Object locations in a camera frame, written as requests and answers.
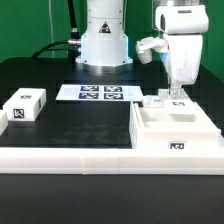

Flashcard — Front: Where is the white fiducial marker sheet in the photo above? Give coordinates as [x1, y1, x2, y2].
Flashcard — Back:
[56, 84, 143, 101]

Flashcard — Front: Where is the white cabinet top block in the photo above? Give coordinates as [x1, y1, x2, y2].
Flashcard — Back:
[3, 88, 46, 121]

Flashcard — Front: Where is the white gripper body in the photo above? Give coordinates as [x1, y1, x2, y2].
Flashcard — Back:
[155, 5, 209, 98]

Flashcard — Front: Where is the white U-shaped boundary frame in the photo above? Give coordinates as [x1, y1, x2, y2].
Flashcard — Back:
[0, 110, 224, 176]

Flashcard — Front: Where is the thin white cable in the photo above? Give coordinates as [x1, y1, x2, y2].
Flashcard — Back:
[48, 0, 55, 59]

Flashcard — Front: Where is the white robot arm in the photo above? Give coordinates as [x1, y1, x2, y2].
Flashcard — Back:
[76, 0, 209, 98]

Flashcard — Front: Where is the black thick cable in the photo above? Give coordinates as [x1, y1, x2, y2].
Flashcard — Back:
[31, 0, 83, 59]

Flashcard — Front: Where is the white cabinet body box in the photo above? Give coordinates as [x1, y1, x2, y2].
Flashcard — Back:
[129, 103, 223, 151]

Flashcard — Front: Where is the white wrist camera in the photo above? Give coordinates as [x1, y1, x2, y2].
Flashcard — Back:
[136, 37, 168, 64]

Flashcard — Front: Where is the white cabinet door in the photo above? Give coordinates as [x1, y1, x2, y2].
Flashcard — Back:
[158, 88, 196, 114]
[142, 95, 163, 108]

